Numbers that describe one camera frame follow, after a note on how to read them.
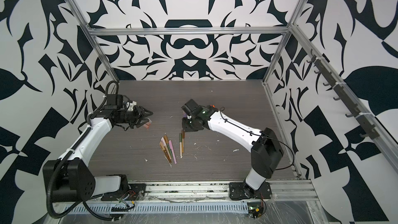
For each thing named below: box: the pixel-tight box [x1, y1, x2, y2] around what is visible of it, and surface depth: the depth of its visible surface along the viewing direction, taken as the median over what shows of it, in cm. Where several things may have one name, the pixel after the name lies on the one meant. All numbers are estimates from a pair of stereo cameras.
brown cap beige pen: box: [181, 130, 186, 154], surface depth 91 cm
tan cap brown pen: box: [159, 141, 173, 164], surface depth 89 cm
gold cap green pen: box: [163, 133, 173, 159], surface depth 91 cm
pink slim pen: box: [168, 140, 177, 164], surface depth 89 cm
